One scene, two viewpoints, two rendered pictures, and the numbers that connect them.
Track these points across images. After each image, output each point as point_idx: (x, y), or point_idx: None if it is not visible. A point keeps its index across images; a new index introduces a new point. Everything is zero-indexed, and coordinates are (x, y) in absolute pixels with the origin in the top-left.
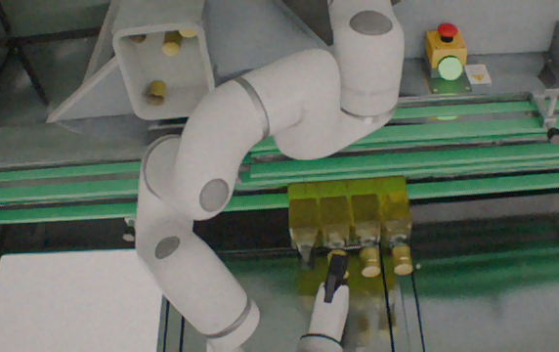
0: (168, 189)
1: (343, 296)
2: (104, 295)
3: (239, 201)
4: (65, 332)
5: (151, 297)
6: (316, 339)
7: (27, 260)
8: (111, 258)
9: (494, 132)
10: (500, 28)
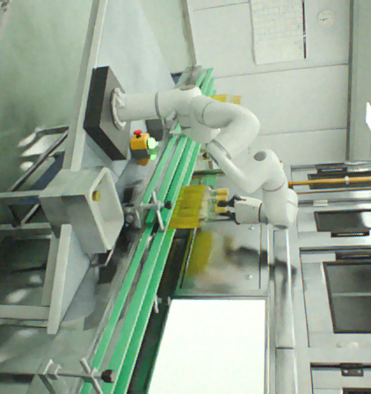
0: (250, 127)
1: (243, 196)
2: (200, 331)
3: (164, 247)
4: (226, 350)
5: (207, 304)
6: (263, 205)
7: (156, 389)
8: (170, 329)
9: (184, 145)
10: (138, 127)
